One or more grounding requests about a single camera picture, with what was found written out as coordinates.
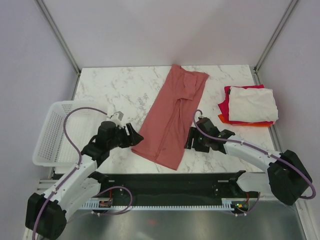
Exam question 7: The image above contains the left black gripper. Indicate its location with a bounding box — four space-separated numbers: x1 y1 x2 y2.
107 123 144 150

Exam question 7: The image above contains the pink t shirt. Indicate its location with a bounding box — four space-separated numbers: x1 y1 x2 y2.
131 64 209 170

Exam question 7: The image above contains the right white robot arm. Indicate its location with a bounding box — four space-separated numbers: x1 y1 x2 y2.
185 117 316 206

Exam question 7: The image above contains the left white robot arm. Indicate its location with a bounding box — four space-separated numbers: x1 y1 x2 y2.
25 120 144 240

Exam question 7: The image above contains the orange folded t shirt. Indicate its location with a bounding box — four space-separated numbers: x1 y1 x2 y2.
218 114 273 127

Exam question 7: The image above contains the red folded t shirt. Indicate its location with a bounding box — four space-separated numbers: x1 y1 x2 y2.
218 86 275 124

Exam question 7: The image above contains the white folded t shirt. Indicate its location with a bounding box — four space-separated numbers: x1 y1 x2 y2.
228 86 279 123

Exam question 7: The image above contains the white plastic basket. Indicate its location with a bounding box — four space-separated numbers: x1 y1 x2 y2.
32 100 108 168

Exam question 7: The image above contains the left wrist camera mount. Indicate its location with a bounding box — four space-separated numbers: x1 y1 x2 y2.
107 111 125 129

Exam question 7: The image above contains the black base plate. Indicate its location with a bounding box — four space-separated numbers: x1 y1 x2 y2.
89 171 258 206

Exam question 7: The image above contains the white cable duct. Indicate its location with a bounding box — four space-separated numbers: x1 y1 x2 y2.
79 198 250 212

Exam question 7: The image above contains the left aluminium frame post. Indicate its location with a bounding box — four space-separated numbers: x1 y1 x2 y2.
33 0 82 76

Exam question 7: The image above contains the aluminium frame post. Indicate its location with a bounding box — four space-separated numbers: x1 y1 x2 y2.
33 0 82 76
252 0 300 75

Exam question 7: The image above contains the right aluminium frame post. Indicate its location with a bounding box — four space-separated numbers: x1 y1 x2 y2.
252 0 300 75

